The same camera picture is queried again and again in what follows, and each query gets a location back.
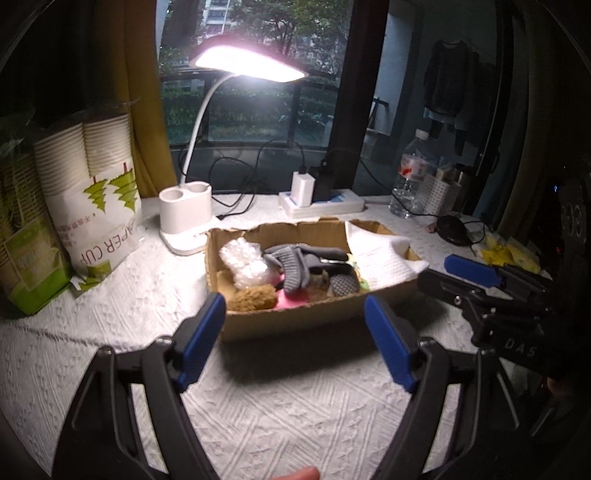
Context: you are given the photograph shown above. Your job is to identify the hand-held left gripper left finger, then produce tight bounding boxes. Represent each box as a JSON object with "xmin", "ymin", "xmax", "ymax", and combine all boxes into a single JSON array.
[{"xmin": 58, "ymin": 292, "xmax": 228, "ymax": 480}]

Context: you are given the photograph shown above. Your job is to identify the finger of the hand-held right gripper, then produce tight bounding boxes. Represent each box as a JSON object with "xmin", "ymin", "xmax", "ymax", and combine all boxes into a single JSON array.
[
  {"xmin": 417, "ymin": 269, "xmax": 550, "ymax": 319},
  {"xmin": 443, "ymin": 254, "xmax": 555, "ymax": 301}
]

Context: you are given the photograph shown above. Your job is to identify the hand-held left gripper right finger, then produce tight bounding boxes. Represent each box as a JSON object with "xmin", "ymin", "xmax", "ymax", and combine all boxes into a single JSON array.
[{"xmin": 364, "ymin": 294, "xmax": 522, "ymax": 480}]

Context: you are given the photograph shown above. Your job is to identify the brown plush toy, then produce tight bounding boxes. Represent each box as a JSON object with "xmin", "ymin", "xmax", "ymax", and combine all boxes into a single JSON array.
[{"xmin": 228, "ymin": 284, "xmax": 280, "ymax": 312}]

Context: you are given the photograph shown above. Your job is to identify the grey mesh pouch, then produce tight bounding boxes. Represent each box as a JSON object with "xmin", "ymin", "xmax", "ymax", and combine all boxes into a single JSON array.
[{"xmin": 330, "ymin": 272, "xmax": 361, "ymax": 298}]

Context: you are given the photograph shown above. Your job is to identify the white bubble wrap piece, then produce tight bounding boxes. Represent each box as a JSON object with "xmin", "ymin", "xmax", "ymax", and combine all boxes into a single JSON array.
[{"xmin": 219, "ymin": 239, "xmax": 273, "ymax": 291}]

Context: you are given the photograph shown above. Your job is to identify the cardboard box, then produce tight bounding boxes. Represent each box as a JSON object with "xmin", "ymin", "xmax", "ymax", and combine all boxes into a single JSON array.
[{"xmin": 204, "ymin": 219, "xmax": 430, "ymax": 342}]

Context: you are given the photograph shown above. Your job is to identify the grey knit glove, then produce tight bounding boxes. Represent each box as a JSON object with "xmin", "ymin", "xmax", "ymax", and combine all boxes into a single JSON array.
[{"xmin": 263, "ymin": 244, "xmax": 349, "ymax": 296}]

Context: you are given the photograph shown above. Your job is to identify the person's right hand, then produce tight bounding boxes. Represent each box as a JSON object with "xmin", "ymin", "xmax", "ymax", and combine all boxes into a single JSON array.
[{"xmin": 547, "ymin": 376, "xmax": 578, "ymax": 398}]

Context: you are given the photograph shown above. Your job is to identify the person's left hand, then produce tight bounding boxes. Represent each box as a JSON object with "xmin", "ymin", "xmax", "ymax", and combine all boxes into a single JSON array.
[{"xmin": 276, "ymin": 466, "xmax": 320, "ymax": 480}]

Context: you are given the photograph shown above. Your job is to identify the yellow cloth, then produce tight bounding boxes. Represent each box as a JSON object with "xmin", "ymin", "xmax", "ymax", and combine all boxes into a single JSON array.
[{"xmin": 475, "ymin": 233, "xmax": 552, "ymax": 278}]

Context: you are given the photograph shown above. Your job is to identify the black round device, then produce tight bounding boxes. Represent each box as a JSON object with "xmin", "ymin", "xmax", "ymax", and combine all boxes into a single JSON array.
[{"xmin": 436, "ymin": 215, "xmax": 476, "ymax": 245}]

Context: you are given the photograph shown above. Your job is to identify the cartoon print tissue pack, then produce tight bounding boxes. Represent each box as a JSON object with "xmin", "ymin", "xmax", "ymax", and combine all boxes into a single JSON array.
[{"xmin": 351, "ymin": 261, "xmax": 372, "ymax": 292}]

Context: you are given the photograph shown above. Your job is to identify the white towel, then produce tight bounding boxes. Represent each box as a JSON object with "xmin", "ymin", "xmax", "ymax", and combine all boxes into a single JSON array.
[{"xmin": 346, "ymin": 222, "xmax": 430, "ymax": 292}]

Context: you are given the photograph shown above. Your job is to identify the white perforated basket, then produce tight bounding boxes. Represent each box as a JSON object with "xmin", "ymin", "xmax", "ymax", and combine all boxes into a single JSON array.
[{"xmin": 422, "ymin": 171, "xmax": 467, "ymax": 215}]

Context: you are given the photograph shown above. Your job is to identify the steel thermos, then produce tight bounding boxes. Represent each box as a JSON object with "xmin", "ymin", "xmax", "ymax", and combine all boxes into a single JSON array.
[{"xmin": 455, "ymin": 164, "xmax": 477, "ymax": 213}]

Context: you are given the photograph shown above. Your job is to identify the clear water bottle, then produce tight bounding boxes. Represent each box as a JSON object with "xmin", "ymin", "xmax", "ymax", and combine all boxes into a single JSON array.
[{"xmin": 389, "ymin": 129, "xmax": 437, "ymax": 219}]

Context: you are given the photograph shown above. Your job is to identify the white desk lamp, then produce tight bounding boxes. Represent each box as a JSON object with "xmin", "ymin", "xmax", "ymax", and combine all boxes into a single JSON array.
[{"xmin": 158, "ymin": 34, "xmax": 309, "ymax": 256}]

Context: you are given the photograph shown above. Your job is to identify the white textured tablecloth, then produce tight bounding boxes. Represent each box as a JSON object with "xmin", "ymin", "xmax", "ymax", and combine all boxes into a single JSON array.
[{"xmin": 0, "ymin": 191, "xmax": 555, "ymax": 480}]

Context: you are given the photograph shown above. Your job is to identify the white power strip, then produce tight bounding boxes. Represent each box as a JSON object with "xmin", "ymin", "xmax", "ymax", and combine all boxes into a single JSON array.
[{"xmin": 278, "ymin": 189, "xmax": 365, "ymax": 219}]

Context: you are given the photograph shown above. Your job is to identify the white paper cup pack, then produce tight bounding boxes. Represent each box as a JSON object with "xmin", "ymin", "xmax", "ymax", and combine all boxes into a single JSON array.
[{"xmin": 33, "ymin": 113, "xmax": 144, "ymax": 296}]

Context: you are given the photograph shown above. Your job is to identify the green paper cup pack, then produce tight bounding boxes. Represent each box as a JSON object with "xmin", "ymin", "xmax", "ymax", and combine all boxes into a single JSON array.
[{"xmin": 0, "ymin": 111, "xmax": 75, "ymax": 317}]

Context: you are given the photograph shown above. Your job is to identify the dark hanging sweater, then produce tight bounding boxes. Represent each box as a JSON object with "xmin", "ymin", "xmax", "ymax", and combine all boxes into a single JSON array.
[{"xmin": 422, "ymin": 39, "xmax": 483, "ymax": 121}]

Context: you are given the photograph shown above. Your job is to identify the yellow curtain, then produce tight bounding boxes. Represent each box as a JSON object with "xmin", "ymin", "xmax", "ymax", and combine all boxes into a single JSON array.
[{"xmin": 92, "ymin": 0, "xmax": 182, "ymax": 199}]

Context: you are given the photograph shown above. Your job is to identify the black device cable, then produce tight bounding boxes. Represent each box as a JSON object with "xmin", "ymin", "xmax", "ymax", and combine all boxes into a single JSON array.
[{"xmin": 388, "ymin": 191, "xmax": 485, "ymax": 243}]

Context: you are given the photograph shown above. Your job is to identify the desk lamp black cable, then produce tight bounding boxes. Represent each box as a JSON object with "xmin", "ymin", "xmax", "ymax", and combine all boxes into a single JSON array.
[{"xmin": 209, "ymin": 157, "xmax": 247, "ymax": 206}]

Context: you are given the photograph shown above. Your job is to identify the white charger black cable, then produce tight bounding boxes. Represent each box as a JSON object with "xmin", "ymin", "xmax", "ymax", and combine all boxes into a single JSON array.
[{"xmin": 217, "ymin": 138, "xmax": 308, "ymax": 220}]

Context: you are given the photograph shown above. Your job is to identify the dark window frame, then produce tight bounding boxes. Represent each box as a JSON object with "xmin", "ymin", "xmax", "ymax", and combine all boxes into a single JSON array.
[{"xmin": 325, "ymin": 0, "xmax": 391, "ymax": 192}]

